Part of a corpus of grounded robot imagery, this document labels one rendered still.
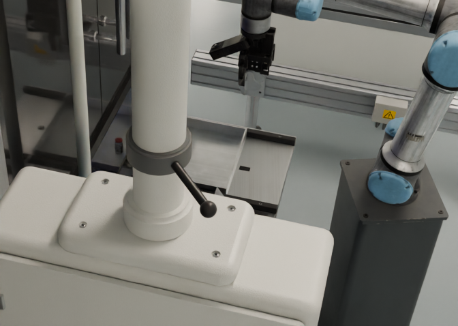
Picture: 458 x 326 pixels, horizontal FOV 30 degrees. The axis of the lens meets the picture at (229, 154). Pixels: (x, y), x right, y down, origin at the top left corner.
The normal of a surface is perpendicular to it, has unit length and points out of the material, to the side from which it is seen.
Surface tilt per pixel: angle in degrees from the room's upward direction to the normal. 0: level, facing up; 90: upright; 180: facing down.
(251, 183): 0
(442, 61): 83
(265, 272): 0
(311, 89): 90
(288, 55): 90
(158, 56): 90
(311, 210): 0
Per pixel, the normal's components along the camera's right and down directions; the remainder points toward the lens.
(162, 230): 0.16, 0.66
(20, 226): 0.06, -0.75
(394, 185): -0.37, 0.69
